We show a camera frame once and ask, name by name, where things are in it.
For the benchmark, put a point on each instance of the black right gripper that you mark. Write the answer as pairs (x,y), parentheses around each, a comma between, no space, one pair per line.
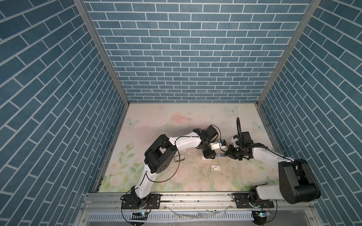
(229,152)

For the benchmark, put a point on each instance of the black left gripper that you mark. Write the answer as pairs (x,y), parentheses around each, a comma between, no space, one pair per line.
(209,154)

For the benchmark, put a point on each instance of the blue stapler top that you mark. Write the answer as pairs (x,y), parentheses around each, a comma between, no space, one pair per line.
(221,155)

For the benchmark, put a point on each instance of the beige stapler base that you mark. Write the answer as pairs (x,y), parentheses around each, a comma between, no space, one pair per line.
(179,158)

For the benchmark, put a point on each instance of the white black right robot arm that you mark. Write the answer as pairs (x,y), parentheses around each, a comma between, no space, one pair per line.
(296,179)

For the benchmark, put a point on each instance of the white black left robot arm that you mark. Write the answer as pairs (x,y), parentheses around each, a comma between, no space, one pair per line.
(161,153)

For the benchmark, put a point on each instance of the open staple box tray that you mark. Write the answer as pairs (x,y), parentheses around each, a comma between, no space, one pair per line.
(204,159)

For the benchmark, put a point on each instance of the white staple box sleeve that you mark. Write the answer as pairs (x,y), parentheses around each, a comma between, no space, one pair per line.
(216,167)

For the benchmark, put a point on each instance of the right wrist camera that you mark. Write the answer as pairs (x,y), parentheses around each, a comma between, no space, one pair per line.
(235,141)

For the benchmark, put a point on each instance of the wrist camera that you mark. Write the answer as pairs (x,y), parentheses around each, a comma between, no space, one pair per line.
(235,141)
(219,145)

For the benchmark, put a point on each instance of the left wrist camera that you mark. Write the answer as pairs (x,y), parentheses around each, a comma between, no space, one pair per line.
(219,145)

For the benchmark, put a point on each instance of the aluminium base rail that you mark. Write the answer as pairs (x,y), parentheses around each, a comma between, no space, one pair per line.
(193,209)

